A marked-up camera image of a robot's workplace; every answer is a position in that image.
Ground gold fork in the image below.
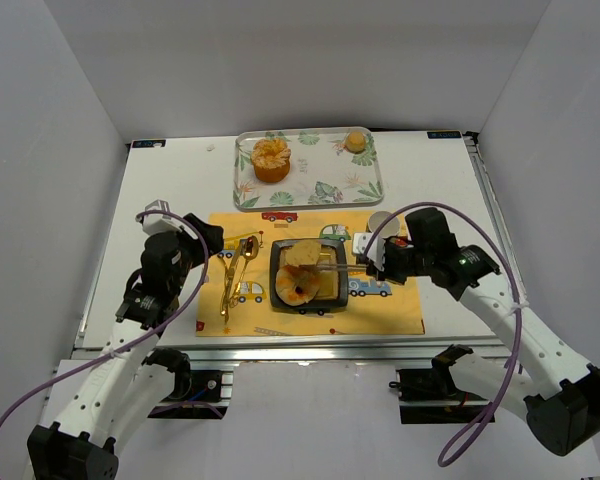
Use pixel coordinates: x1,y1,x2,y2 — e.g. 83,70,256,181
221,239,246,310

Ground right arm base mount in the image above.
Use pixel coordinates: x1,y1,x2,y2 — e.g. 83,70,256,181
388,368,488,425

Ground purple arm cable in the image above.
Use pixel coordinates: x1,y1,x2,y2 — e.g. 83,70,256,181
362,201,525,469
0,207,216,480

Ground jam bread ring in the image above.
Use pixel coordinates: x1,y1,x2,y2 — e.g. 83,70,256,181
274,264,320,307

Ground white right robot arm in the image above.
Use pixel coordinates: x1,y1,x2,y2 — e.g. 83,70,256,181
352,202,600,457

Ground orange bundt cake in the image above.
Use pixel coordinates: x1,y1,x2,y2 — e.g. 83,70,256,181
251,138,291,184

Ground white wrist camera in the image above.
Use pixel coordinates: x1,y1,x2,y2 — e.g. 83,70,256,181
352,232,386,271
136,199,180,236

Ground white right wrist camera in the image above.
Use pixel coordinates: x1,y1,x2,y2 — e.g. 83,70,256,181
352,232,386,271

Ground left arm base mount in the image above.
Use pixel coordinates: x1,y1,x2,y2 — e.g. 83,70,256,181
143,349,228,420

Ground small round muffin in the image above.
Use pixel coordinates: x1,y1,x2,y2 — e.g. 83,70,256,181
345,131,367,154

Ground metal tongs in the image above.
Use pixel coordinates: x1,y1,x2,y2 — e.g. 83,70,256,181
309,264,374,275

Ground gold spoon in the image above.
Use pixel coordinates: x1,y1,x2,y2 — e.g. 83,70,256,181
220,235,260,323

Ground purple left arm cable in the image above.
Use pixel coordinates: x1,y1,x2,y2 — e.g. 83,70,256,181
0,207,216,480

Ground dark green mug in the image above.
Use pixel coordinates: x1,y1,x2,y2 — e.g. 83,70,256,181
367,210,406,239

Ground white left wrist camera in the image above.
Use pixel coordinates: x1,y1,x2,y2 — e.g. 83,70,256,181
136,199,180,236

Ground yellow car print placemat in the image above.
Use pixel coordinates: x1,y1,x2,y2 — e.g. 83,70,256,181
196,210,425,338

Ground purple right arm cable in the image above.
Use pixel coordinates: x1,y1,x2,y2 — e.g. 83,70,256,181
362,201,525,469

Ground black square plate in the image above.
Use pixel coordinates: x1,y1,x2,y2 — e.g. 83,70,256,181
267,239,348,315

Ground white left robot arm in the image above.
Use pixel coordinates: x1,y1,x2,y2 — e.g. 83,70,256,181
27,210,224,479

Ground seeded bread slice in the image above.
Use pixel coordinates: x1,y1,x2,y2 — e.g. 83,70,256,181
285,239,322,267

